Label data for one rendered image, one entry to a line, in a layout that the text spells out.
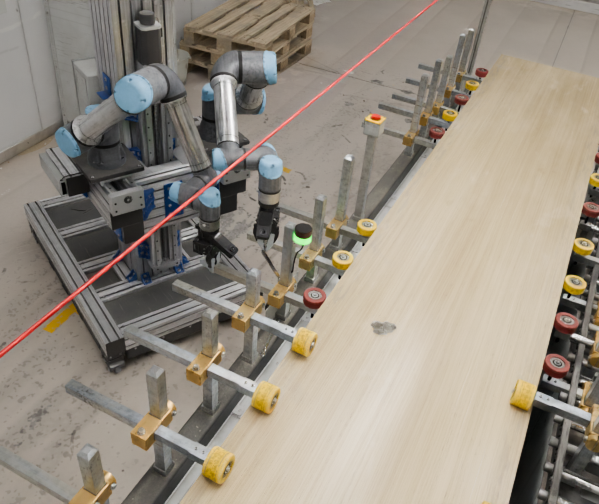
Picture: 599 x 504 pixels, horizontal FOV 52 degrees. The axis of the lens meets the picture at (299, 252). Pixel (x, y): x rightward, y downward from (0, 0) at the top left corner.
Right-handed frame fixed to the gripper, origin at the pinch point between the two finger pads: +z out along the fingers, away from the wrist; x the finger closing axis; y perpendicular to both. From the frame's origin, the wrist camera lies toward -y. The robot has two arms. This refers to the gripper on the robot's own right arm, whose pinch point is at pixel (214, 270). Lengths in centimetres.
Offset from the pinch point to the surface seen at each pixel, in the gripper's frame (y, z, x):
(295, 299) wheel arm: -35.0, -3.5, 1.2
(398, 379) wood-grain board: -80, -8, 20
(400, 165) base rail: -29, 12, -139
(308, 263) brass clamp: -29.8, -3.0, -20.0
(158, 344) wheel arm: -13, -13, 51
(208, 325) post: -29, -27, 48
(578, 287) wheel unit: -125, -8, -57
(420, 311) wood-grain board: -77, -8, -13
